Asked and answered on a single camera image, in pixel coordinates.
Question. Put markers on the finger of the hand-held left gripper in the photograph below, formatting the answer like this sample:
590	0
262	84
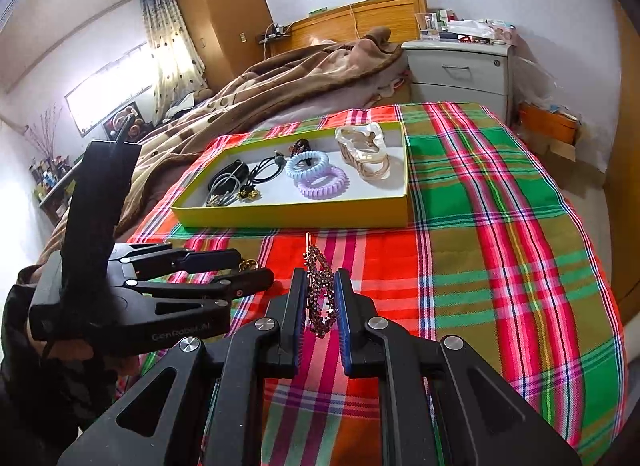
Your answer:
200	260
240	282

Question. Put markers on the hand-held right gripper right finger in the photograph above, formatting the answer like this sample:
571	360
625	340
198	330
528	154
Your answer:
342	321

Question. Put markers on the power strip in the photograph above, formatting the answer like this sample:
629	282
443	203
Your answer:
275	34

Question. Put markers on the teddy bear picture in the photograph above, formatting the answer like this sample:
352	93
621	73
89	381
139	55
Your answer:
125	120

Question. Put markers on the brown patterned blanket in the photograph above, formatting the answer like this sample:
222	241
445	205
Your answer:
260	90

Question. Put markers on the wooden door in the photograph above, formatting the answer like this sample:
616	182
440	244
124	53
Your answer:
625	145

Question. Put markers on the dotted curtain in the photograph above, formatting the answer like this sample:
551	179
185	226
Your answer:
172	55

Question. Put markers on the black oval hair clip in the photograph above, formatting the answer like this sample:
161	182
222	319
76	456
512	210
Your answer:
235	168

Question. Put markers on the window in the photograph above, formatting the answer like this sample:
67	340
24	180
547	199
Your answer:
107	98

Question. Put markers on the grey nightstand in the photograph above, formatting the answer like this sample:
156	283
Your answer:
460	75

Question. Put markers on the beige hair claw clip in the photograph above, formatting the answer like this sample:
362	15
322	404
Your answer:
370	168

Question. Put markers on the orange box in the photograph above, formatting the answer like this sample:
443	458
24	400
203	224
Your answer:
547	123

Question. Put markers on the pink round box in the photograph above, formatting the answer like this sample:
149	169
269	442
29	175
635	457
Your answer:
504	33

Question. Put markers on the wooden headboard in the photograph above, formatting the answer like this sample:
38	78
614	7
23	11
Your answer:
380	15

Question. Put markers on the white crumpled bag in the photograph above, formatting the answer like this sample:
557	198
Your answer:
470	25

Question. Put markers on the rhinestone hair clip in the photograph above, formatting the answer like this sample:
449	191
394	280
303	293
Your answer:
320	286

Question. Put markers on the clear hair claw clip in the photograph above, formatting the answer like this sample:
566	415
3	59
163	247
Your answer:
357	134

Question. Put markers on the person's left hand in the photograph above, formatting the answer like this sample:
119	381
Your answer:
75	353

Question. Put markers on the drinking glass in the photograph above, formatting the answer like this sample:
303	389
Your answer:
427	25

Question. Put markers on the dried branches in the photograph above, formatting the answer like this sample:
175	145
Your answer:
45	133

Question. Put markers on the wooden wardrobe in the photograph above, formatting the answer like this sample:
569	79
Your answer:
225	15

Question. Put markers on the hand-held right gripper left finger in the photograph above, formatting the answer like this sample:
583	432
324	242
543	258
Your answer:
300	321

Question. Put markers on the clear plastic bag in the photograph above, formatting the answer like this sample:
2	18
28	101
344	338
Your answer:
540	80

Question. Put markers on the green shallow box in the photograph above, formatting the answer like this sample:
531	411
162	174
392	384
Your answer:
300	216

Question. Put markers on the shelf with bottles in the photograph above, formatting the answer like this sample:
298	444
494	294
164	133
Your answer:
55	180

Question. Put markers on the pink bed sheet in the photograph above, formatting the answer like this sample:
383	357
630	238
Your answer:
390	85

